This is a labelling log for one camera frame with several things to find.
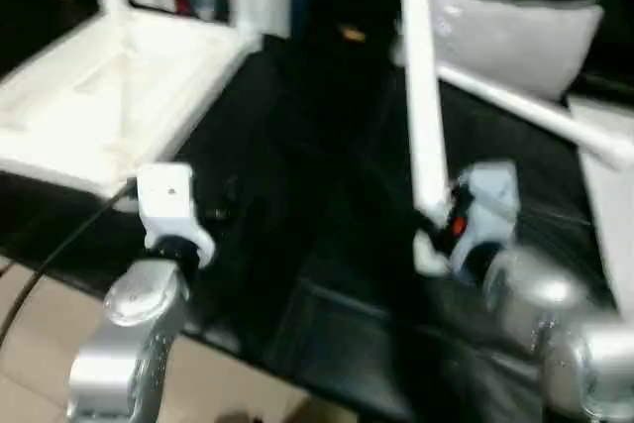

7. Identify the white plastic table top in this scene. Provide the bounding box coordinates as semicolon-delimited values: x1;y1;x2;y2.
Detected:
0;9;262;199

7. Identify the left robot leg dark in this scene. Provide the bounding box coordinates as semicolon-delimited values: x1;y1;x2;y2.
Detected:
215;410;264;423

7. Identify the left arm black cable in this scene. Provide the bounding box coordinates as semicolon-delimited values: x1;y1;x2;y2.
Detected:
0;179;140;345

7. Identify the white flat board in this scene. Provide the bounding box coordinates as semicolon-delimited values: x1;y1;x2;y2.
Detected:
567;95;634;315

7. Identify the black work mat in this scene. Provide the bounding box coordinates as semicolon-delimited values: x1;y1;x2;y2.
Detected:
0;0;634;423

